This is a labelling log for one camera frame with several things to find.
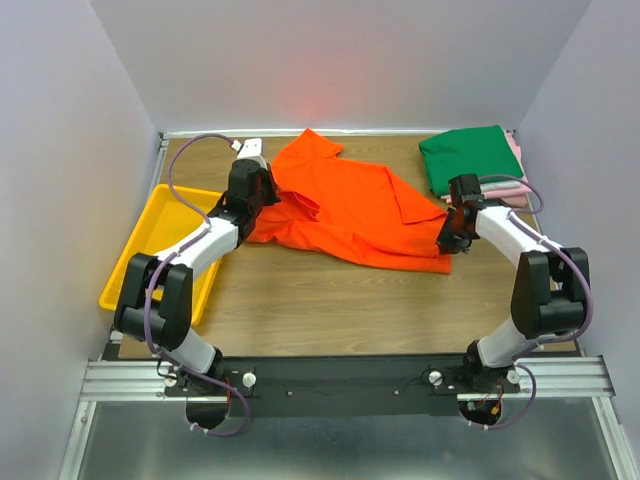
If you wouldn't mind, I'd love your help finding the green folded t-shirt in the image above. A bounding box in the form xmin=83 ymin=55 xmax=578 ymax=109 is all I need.
xmin=418 ymin=125 xmax=524 ymax=196

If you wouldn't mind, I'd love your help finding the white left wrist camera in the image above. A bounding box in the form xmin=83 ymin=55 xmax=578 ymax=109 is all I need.
xmin=231 ymin=138 xmax=264 ymax=162

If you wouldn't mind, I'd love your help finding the orange t-shirt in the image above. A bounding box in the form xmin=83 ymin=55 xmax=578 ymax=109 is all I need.
xmin=249 ymin=129 xmax=452 ymax=274

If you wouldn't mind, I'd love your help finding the pink folded t-shirt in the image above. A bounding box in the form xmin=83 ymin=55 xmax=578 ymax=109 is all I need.
xmin=452 ymin=125 xmax=530 ymax=206

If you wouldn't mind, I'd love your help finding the light grey folded t-shirt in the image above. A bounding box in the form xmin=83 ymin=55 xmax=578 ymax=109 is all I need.
xmin=441 ymin=173 xmax=523 ymax=200

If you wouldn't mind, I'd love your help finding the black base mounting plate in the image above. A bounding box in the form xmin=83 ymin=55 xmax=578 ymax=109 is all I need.
xmin=165 ymin=354 xmax=520 ymax=425

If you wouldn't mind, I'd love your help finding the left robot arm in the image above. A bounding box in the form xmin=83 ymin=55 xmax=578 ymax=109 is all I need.
xmin=114 ymin=159 xmax=279 ymax=395

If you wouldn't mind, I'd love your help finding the yellow plastic tray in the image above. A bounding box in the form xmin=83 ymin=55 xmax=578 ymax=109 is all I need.
xmin=98 ymin=184 xmax=221 ymax=326

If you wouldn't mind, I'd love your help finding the pale pink bottom t-shirt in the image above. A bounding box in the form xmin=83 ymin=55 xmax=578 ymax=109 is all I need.
xmin=499 ymin=195 xmax=529 ymax=209

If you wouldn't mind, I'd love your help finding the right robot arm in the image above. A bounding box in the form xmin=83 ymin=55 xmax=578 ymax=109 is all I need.
xmin=436 ymin=174 xmax=594 ymax=392

